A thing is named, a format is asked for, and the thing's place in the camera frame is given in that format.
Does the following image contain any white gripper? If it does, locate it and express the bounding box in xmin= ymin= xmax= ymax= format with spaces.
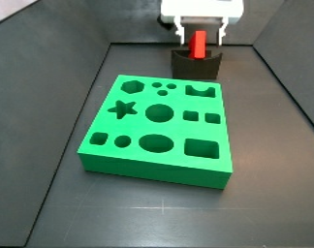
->
xmin=161 ymin=0 xmax=243 ymax=46

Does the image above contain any red double-square block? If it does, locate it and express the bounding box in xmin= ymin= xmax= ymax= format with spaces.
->
xmin=188 ymin=30 xmax=207 ymax=59

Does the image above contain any green shape-sorter board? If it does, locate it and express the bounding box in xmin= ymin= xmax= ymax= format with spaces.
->
xmin=78 ymin=75 xmax=233 ymax=189

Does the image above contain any black curved stand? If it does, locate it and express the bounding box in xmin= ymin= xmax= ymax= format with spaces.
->
xmin=172 ymin=50 xmax=223 ymax=79

